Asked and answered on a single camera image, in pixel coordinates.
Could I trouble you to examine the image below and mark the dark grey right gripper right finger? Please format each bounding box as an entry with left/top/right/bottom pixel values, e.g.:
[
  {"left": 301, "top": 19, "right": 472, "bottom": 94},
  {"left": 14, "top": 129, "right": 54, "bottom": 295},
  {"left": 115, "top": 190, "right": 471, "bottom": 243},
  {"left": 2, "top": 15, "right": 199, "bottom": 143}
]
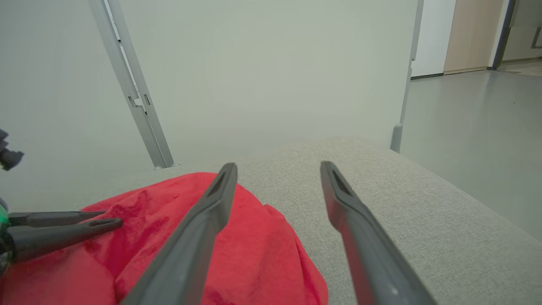
[{"left": 321, "top": 161, "right": 437, "bottom": 305}]

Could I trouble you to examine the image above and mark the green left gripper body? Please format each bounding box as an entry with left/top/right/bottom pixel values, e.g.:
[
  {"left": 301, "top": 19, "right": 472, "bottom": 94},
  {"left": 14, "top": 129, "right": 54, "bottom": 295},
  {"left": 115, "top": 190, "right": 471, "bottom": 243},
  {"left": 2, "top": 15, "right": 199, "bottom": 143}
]
[{"left": 0, "top": 197, "right": 13, "bottom": 276}]

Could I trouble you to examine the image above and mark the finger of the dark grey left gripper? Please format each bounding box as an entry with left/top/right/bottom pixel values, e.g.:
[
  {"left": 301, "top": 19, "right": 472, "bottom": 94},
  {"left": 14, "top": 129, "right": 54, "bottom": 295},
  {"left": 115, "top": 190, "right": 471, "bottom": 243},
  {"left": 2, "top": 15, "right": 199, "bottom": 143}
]
[
  {"left": 8, "top": 211, "right": 106, "bottom": 227},
  {"left": 8, "top": 217, "right": 123, "bottom": 261}
]

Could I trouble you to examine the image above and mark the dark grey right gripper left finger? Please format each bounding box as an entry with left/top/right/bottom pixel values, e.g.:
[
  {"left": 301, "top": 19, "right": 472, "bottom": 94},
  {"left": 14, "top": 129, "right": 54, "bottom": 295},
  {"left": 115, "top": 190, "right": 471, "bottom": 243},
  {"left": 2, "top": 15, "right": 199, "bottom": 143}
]
[{"left": 121, "top": 163, "right": 238, "bottom": 305}]

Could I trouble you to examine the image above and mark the red Bulls basketball jersey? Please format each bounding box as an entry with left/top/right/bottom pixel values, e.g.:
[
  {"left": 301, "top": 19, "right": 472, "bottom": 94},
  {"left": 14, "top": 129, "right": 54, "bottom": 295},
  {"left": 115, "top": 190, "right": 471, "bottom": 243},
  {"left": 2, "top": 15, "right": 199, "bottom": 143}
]
[{"left": 0, "top": 172, "right": 329, "bottom": 305}]

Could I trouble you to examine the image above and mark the grey fabric sofa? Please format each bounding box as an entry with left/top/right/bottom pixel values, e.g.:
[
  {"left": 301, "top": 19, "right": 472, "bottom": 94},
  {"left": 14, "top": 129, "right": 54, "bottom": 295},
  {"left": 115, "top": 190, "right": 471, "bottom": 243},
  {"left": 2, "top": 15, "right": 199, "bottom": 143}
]
[{"left": 80, "top": 136, "right": 542, "bottom": 305}]

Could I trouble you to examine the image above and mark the beige wooden door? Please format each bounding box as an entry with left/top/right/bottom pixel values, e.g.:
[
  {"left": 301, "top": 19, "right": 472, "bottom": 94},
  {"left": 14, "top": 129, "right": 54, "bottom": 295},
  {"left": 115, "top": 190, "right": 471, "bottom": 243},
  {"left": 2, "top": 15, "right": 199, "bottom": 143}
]
[{"left": 443, "top": 0, "right": 509, "bottom": 75}]

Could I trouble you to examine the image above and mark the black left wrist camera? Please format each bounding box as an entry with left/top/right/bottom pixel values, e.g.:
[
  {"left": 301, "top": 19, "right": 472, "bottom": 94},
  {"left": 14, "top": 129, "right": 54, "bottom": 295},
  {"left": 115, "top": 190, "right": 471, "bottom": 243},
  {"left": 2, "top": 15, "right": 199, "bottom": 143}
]
[{"left": 0, "top": 129, "right": 25, "bottom": 171}]

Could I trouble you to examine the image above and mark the grey double partition post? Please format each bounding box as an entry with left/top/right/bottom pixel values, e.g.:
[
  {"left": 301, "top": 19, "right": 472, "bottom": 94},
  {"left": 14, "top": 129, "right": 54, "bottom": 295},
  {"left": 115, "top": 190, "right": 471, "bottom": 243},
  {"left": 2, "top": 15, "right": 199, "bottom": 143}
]
[{"left": 88, "top": 0, "right": 175, "bottom": 169}]

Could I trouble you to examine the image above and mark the grey single partition post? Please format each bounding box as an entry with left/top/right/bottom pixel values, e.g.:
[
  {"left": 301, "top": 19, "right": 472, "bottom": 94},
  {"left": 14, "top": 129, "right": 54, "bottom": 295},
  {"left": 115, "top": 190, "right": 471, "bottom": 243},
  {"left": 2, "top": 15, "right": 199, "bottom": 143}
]
[{"left": 390, "top": 0, "right": 424, "bottom": 153}]

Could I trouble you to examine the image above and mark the dark door frame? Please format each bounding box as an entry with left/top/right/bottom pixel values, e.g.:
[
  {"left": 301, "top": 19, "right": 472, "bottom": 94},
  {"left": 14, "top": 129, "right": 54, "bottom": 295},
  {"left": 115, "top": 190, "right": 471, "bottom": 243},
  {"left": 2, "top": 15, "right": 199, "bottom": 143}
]
[{"left": 491, "top": 0, "right": 518, "bottom": 71}]

